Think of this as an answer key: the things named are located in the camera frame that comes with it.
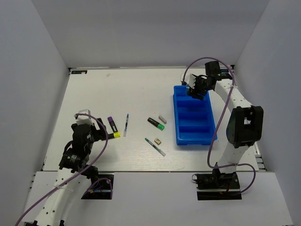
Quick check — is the purple cap black highlighter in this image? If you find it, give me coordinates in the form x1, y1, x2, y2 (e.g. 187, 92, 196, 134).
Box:
107, 116, 118, 133

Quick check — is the yellow cap black highlighter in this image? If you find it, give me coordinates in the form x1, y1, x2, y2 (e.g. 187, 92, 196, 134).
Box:
108, 132, 120, 139

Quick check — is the grey eraser bar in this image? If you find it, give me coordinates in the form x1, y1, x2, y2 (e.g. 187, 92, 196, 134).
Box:
158, 115, 167, 124

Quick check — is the blue refill pen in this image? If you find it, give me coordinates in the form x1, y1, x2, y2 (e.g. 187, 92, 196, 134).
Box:
123, 114, 129, 137

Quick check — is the green cap black highlighter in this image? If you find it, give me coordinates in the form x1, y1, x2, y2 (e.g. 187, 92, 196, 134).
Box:
147, 117, 165, 131

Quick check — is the small tan eraser block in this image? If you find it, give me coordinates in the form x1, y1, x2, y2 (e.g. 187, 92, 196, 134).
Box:
154, 138, 161, 145

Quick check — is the green refill pen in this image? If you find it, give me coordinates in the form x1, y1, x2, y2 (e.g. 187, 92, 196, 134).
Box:
145, 138, 166, 157

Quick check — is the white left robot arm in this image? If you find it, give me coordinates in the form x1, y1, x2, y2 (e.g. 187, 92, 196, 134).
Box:
22, 113, 109, 226

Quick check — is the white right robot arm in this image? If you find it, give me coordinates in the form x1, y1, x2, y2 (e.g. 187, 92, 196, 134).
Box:
182, 57, 264, 188

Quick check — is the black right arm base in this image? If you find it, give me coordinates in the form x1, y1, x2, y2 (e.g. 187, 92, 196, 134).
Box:
192, 169, 240, 191

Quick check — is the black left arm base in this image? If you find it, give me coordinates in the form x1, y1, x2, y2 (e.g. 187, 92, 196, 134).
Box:
81, 173, 114, 200

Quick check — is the blue compartment tray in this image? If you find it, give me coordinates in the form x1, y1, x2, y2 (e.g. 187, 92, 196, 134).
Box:
173, 85, 215, 145

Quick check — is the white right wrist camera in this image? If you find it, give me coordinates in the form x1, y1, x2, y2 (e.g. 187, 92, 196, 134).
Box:
180, 73, 197, 89

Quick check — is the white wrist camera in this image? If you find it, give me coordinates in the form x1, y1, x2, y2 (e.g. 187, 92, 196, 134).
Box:
180, 73, 197, 89
74, 109, 93, 125

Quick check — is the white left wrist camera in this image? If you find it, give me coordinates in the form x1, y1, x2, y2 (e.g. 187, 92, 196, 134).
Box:
74, 109, 93, 125

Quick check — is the aluminium table edge rail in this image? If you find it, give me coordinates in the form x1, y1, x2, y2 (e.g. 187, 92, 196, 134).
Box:
252, 142, 267, 172

